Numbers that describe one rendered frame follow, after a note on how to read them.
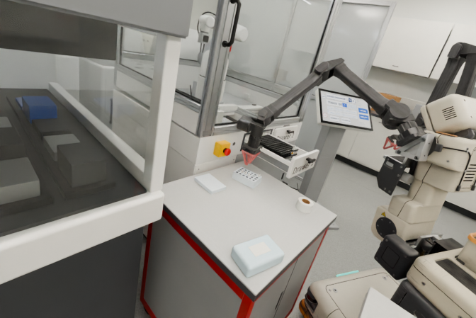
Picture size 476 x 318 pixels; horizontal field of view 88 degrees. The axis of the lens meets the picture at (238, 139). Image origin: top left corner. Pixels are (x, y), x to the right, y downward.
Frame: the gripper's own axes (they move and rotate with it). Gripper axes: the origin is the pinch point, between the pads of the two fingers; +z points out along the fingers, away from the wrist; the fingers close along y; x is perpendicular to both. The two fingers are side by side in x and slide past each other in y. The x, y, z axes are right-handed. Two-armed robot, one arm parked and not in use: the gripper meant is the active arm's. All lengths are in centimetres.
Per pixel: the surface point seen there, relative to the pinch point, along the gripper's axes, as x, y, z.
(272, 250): 31.6, 36.9, 5.8
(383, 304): 66, 27, 9
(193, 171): -21.2, 13.7, 10.9
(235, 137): -15.5, -10.6, -5.3
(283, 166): 14.1, -13.7, -0.1
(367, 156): 61, -309, 52
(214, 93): -20.3, 11.3, -28.6
